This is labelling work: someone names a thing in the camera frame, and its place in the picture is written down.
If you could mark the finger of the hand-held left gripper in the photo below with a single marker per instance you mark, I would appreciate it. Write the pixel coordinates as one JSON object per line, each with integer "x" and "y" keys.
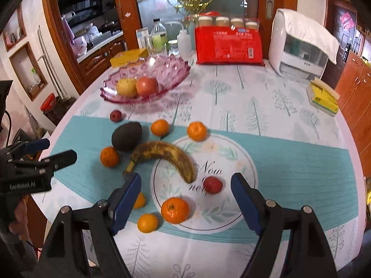
{"x": 37, "y": 144}
{"x": 62, "y": 157}

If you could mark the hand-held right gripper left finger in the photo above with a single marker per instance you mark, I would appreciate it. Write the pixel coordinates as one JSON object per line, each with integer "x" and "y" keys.
{"x": 127, "y": 202}

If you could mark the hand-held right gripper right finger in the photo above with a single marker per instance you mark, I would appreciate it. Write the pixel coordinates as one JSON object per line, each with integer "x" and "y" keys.
{"x": 243, "y": 197}

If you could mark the orange tangerine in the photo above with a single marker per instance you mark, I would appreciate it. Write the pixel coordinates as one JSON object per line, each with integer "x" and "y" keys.
{"x": 140, "y": 201}
{"x": 159, "y": 127}
{"x": 174, "y": 210}
{"x": 109, "y": 156}
{"x": 147, "y": 223}
{"x": 197, "y": 131}

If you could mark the dark avocado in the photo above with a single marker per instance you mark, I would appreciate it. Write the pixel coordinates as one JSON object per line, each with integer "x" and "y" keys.
{"x": 126, "y": 136}

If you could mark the spotted ripe banana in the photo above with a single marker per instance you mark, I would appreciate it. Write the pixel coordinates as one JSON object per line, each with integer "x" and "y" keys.
{"x": 174, "y": 153}

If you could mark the pink glass fruit bowl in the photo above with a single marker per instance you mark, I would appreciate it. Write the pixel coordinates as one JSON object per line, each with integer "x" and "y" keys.
{"x": 168, "y": 69}

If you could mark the person's left hand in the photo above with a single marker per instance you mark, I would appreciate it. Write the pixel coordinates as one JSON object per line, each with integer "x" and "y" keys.
{"x": 19, "y": 212}

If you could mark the small red hawthorn fruit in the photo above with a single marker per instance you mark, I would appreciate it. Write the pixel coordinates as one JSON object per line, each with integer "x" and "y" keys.
{"x": 115, "y": 115}
{"x": 212, "y": 184}

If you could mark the tree print tablecloth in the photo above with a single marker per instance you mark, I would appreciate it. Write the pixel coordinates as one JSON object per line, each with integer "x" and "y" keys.
{"x": 260, "y": 165}

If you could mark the red bucket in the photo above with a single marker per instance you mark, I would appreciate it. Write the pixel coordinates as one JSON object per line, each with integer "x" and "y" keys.
{"x": 49, "y": 102}

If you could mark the yellow pear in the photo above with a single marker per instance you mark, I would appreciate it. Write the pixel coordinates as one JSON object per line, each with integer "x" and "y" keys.
{"x": 126, "y": 87}

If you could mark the wooden kitchen cabinet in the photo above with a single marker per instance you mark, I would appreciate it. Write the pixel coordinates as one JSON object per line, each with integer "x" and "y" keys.
{"x": 98, "y": 56}

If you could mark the red apple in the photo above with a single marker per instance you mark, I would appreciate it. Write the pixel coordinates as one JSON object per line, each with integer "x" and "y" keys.
{"x": 147, "y": 86}

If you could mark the yellow flat box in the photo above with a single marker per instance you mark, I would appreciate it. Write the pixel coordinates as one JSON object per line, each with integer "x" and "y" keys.
{"x": 127, "y": 56}

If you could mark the yellow tissue pack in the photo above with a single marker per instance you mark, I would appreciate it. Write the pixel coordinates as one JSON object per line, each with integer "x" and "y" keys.
{"x": 323, "y": 98}

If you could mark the clear drinking glass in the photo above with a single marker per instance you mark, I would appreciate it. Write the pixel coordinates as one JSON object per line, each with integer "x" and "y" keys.
{"x": 148, "y": 46}

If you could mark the white carton box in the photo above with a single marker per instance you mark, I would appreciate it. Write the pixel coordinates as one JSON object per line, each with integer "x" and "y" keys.
{"x": 142, "y": 36}

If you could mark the white countertop appliance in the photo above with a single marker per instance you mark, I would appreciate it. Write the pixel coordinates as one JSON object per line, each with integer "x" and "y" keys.
{"x": 289, "y": 55}

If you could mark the wooden side cabinet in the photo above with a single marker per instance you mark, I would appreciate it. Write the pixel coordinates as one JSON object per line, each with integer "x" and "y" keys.
{"x": 356, "y": 98}

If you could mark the red plastic packet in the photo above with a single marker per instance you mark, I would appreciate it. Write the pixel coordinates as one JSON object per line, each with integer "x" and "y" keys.
{"x": 229, "y": 43}

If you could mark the clear plastic bottle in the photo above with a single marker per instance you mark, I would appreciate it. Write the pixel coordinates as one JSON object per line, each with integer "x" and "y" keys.
{"x": 158, "y": 36}

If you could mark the clear lidded jar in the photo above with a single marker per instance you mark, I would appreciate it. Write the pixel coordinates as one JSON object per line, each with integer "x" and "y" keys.
{"x": 173, "y": 46}

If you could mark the white squeeze bottle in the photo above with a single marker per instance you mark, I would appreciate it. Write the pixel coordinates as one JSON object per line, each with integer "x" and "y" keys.
{"x": 184, "y": 42}

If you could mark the small glass jar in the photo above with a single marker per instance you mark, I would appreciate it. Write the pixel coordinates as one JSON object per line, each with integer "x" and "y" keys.
{"x": 252, "y": 25}
{"x": 222, "y": 21}
{"x": 205, "y": 21}
{"x": 238, "y": 22}

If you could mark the white towel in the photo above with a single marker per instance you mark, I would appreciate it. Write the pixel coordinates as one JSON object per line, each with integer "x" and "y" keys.
{"x": 307, "y": 29}

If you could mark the dark wooden door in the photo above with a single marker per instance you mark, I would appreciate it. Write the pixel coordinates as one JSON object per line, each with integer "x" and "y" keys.
{"x": 336, "y": 20}

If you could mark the wooden door frame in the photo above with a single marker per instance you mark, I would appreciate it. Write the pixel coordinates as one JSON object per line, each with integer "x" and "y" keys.
{"x": 124, "y": 0}

